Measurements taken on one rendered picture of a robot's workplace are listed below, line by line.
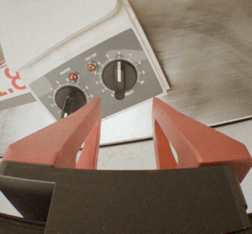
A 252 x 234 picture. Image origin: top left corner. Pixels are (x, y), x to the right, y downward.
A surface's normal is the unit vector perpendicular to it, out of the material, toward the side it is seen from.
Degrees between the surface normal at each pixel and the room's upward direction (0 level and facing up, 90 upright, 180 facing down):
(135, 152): 0
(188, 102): 0
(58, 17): 0
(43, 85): 30
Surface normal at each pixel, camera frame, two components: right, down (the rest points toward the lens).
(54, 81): 0.03, 0.58
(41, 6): -0.21, 0.14
